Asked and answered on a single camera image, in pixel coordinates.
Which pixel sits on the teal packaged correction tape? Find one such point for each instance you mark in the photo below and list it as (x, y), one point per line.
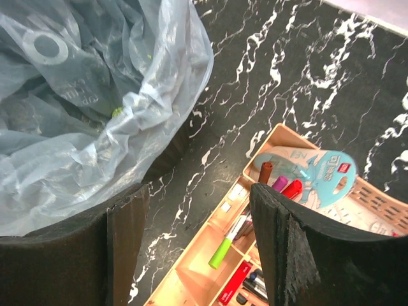
(327, 176)

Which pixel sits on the green cap highlighter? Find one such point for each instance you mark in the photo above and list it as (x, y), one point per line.
(218, 256)

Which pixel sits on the red flat box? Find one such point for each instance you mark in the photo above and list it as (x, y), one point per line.
(234, 283)

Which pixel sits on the blue plastic bag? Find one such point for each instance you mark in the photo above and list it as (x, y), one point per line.
(92, 92)

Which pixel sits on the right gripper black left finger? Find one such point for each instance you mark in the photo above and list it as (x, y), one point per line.
(87, 259)

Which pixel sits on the brown marker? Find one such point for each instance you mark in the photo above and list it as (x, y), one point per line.
(265, 172)

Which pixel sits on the red marker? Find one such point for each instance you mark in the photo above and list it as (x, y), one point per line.
(293, 189)

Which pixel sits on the orange desk organizer tray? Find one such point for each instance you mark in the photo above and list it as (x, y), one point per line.
(191, 281)

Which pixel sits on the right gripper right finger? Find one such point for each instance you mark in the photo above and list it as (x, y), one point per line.
(310, 259)

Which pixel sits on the magenta marker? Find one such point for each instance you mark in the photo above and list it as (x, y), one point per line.
(280, 183)

